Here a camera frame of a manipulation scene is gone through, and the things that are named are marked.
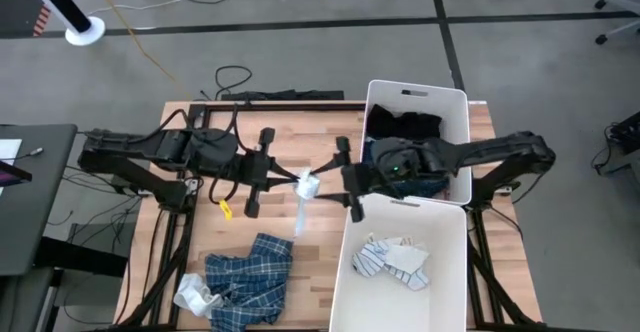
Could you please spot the black pole white round base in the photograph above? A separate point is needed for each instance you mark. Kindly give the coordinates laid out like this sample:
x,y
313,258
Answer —
x,y
85,31

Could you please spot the black power strip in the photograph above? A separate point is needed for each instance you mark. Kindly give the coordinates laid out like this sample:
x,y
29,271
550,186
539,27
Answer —
x,y
300,95

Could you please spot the black hazard-striped floor mat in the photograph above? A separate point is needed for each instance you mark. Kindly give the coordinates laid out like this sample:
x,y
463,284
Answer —
x,y
20,7

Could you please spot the white paper sheet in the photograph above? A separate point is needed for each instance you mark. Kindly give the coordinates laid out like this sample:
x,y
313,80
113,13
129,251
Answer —
x,y
9,152

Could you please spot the grey office chair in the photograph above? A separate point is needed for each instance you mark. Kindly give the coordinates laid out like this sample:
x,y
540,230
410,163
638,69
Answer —
x,y
601,39

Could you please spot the black desk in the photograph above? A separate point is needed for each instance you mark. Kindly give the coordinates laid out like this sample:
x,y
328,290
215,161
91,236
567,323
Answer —
x,y
40,197

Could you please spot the white knit sock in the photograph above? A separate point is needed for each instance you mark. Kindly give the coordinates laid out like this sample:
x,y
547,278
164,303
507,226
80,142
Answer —
x,y
406,258

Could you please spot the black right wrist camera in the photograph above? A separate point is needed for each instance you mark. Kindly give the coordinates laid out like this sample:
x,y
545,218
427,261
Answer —
x,y
395,159

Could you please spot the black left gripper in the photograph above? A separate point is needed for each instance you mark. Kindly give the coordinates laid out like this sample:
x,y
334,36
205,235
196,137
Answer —
x,y
255,172

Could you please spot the blue plaid cloth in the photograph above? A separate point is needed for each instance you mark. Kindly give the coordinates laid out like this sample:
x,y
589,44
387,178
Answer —
x,y
250,287

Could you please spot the pale white thin sock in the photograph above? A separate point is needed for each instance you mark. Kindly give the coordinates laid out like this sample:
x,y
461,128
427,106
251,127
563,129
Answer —
x,y
307,187

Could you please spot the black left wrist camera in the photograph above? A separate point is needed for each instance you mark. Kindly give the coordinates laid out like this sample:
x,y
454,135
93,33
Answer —
x,y
215,147

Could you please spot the navy dotted garment white waistband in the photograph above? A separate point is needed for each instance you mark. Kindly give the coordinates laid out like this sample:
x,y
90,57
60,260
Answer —
x,y
425,188

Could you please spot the black floor equipment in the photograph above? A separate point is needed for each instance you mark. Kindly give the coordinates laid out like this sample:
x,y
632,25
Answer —
x,y
627,134

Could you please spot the black cloth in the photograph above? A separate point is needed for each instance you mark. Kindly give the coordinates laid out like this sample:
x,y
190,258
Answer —
x,y
400,124

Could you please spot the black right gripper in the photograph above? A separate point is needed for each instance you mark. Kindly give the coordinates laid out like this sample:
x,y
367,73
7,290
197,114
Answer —
x,y
357,179

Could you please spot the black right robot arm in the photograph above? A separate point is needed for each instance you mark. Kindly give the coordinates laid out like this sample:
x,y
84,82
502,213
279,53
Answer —
x,y
490,149

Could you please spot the white crumpled garment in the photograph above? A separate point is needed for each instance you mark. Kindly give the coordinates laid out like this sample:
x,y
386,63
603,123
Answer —
x,y
195,297

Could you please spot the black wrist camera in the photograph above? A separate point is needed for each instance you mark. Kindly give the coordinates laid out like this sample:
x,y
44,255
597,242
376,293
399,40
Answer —
x,y
395,159
215,147

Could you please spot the yellow tag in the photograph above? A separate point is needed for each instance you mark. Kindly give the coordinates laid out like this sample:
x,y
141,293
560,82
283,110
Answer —
x,y
226,210

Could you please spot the white dark-striped sock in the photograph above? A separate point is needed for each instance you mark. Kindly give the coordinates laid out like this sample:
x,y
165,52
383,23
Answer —
x,y
415,281
367,264

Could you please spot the white perforated plastic basket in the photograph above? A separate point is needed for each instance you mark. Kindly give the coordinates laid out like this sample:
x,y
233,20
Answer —
x,y
385,94
380,307

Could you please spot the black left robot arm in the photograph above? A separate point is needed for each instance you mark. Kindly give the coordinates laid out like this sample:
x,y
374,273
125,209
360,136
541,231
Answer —
x,y
130,144

